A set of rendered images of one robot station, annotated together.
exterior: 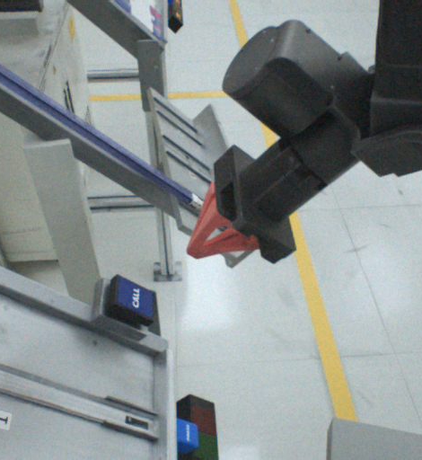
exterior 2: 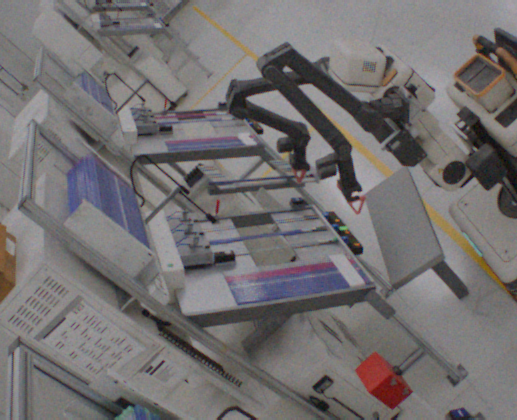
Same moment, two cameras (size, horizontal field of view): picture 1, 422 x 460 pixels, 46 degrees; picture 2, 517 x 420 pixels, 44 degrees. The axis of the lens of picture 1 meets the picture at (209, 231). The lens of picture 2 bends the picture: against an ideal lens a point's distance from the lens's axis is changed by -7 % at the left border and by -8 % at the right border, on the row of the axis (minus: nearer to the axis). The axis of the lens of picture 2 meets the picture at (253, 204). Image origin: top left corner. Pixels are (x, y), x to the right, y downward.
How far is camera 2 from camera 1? 255 cm
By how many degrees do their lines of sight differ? 18
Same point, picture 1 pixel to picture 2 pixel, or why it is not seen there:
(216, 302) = (365, 219)
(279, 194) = (299, 159)
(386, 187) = not seen: hidden behind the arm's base
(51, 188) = (266, 201)
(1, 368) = (281, 220)
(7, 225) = (261, 257)
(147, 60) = (262, 153)
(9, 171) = (246, 232)
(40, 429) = (294, 223)
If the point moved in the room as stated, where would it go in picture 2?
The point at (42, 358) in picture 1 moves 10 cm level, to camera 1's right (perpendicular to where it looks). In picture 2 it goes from (287, 217) to (304, 202)
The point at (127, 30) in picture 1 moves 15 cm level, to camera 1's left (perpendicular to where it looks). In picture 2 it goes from (249, 150) to (229, 169)
